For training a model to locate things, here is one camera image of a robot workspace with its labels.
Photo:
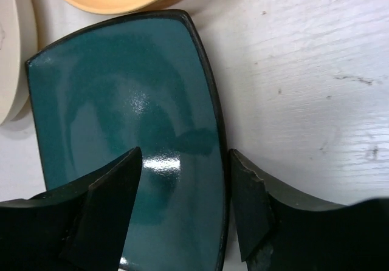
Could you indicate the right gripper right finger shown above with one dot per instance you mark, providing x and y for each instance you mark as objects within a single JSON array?
[{"x": 282, "y": 228}]

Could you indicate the cream round plate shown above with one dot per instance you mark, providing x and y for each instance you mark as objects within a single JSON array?
[{"x": 19, "y": 41}]

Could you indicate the teal square plate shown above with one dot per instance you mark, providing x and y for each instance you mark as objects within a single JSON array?
[{"x": 140, "y": 80}]

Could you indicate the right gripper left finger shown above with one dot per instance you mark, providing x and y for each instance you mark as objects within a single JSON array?
[{"x": 81, "y": 225}]

